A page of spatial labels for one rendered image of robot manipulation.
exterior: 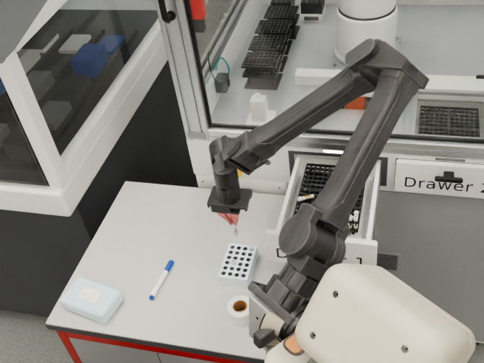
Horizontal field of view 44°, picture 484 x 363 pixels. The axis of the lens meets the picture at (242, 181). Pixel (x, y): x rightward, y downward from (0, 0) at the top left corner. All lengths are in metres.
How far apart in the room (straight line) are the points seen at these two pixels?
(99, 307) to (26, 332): 1.14
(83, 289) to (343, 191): 0.90
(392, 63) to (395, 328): 0.51
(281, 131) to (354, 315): 0.55
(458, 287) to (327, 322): 1.32
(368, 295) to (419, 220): 1.09
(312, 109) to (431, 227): 0.83
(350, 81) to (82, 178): 1.06
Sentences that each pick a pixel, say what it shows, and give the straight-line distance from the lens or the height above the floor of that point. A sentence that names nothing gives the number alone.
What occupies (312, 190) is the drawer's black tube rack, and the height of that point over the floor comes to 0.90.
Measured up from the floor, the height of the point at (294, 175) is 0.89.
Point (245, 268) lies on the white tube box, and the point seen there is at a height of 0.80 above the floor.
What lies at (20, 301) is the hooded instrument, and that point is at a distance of 2.70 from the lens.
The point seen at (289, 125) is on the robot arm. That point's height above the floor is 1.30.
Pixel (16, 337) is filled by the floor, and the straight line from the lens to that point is 2.81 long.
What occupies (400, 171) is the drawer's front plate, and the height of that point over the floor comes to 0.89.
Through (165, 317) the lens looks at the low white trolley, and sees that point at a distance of 1.67.
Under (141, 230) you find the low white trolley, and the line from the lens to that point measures 1.90.
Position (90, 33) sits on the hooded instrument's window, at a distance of 2.06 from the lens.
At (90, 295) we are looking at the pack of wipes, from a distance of 1.72.
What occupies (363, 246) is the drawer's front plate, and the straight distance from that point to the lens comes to 1.55.
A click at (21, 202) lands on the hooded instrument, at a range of 2.01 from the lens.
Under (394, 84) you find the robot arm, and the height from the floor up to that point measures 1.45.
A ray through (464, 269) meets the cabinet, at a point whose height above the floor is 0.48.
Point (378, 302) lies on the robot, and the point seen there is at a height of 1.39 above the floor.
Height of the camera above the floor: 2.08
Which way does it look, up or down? 42 degrees down
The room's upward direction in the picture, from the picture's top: 9 degrees counter-clockwise
